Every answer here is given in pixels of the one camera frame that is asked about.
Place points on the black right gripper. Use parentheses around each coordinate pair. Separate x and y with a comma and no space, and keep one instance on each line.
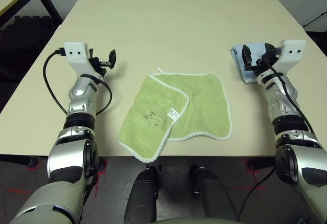
(265,63)

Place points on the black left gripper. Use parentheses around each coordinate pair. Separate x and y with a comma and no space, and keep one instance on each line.
(98,66)

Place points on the green towel with white trim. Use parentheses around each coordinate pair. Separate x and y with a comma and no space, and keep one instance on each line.
(199,106)

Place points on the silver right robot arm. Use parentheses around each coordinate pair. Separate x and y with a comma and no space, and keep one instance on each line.
(281,101)

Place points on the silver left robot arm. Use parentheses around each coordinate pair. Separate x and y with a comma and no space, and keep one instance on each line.
(76,152)

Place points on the folded light blue towel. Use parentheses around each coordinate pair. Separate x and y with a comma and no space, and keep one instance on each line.
(236,52)

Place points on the black table foot bar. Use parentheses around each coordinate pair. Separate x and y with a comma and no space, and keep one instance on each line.
(102,164)
(260,163)
(32,162)

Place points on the dark grey right robot leg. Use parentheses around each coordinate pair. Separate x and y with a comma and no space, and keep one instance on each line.
(212,196)

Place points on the small blue floor object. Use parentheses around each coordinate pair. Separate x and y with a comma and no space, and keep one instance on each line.
(304,220)

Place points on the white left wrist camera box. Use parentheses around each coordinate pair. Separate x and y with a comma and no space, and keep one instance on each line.
(75,55)

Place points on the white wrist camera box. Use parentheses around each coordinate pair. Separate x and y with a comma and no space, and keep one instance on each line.
(75,55)
(293,51)

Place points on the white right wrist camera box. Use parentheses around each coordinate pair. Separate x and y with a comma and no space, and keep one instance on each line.
(293,51)

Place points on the black metal frame furniture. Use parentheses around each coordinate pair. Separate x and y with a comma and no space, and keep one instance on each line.
(322,40)

